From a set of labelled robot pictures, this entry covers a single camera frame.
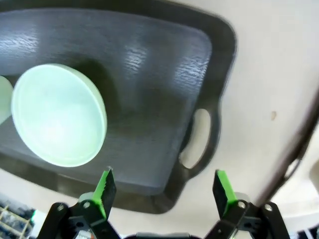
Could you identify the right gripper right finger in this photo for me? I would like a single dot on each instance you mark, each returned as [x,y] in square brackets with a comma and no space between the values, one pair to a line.
[224,196]

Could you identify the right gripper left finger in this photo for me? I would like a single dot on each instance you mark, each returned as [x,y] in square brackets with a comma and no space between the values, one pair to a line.
[99,199]

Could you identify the dark brown tray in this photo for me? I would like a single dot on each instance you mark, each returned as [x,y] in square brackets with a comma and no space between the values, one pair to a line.
[154,99]

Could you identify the light green bowl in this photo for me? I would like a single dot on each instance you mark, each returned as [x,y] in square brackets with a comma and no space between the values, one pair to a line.
[59,117]

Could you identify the light green cup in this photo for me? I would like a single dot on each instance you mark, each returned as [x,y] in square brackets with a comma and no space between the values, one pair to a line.
[5,99]

